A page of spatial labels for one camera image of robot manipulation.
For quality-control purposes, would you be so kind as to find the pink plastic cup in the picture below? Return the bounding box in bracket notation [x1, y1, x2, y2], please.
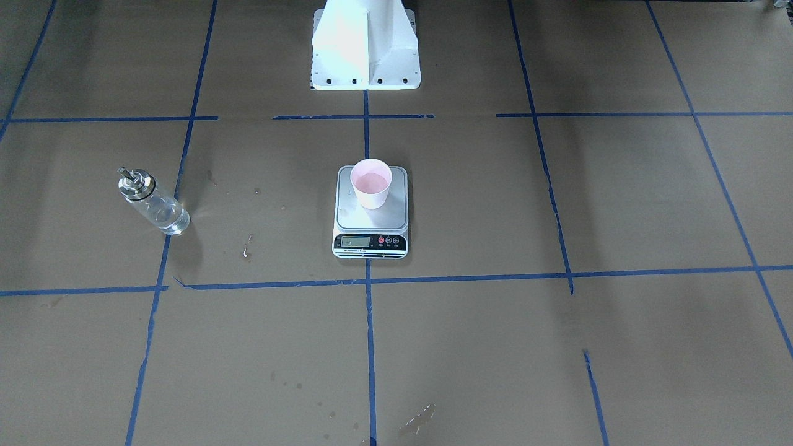
[349, 159, 393, 209]

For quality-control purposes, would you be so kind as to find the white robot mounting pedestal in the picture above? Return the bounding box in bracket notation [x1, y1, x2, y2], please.
[310, 1, 422, 91]

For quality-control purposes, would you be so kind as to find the silver digital kitchen scale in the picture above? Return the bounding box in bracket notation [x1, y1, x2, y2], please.
[331, 165, 409, 259]

